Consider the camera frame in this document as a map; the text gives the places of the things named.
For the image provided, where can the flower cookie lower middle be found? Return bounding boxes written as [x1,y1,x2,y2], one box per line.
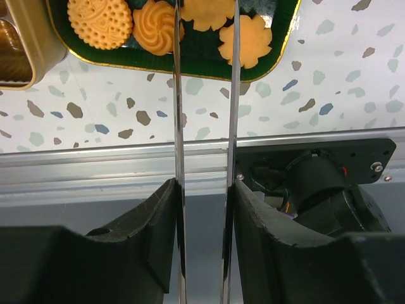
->
[180,0,235,32]

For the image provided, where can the flower cookie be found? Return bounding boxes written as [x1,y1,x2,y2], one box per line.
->
[180,0,235,32]
[218,15,272,69]

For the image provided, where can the gold cookie tin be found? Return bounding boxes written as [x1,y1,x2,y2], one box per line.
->
[1,1,67,91]

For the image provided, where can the aluminium rail frame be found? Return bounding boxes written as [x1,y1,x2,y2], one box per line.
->
[0,126,405,210]

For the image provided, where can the green cookie tray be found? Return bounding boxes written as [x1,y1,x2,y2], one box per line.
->
[46,0,301,84]

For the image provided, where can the swirl butter cookie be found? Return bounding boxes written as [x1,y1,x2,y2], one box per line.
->
[132,1,175,56]

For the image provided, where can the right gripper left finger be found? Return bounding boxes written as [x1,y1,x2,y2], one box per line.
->
[1,179,178,303]

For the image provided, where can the bottom large round cookie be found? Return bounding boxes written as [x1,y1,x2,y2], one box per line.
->
[67,0,133,50]

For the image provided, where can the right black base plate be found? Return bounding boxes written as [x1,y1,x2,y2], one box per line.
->
[236,138,396,192]

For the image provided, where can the flower cookie bottom right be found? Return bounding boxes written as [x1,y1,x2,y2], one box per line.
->
[218,15,272,69]

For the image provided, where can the silver metal tongs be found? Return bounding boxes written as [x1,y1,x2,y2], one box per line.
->
[173,1,240,303]

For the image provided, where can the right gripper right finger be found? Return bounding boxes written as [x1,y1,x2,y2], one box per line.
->
[234,181,404,303]

